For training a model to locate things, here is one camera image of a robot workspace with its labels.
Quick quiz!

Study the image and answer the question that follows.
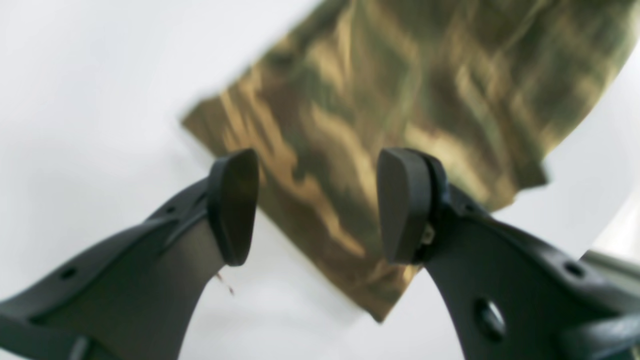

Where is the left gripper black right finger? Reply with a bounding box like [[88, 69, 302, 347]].
[[376, 148, 640, 360]]

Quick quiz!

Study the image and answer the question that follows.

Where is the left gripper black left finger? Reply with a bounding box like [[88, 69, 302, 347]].
[[0, 149, 259, 360]]

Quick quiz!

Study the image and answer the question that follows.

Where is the camouflage T-shirt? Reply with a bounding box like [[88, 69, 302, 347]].
[[182, 0, 639, 323]]

